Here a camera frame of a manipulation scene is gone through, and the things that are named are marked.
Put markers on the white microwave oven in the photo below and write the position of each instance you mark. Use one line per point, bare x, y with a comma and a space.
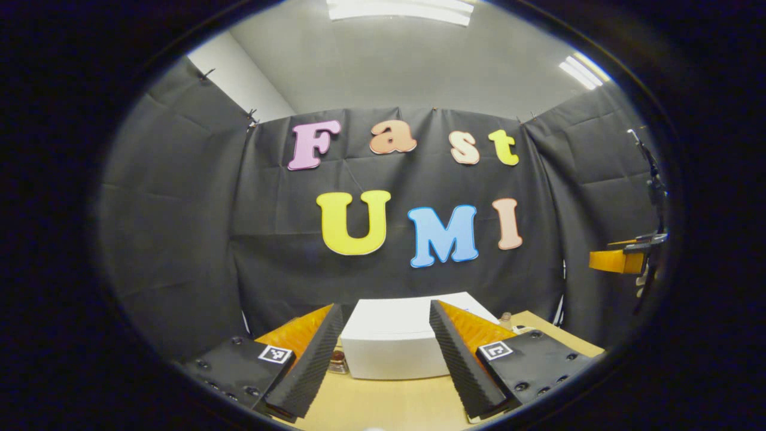
389, 347

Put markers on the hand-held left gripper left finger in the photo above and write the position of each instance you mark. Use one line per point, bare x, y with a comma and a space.
308, 368

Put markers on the clear bottle with red label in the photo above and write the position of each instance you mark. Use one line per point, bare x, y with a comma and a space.
506, 320

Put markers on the ceiling light panel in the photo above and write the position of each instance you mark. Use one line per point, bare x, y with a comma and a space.
583, 72

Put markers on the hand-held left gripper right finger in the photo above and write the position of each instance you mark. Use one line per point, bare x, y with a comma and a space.
464, 368

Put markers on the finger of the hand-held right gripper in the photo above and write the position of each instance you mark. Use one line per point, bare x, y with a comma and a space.
628, 242
610, 261

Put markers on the long ceiling light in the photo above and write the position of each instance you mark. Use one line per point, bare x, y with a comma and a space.
401, 9

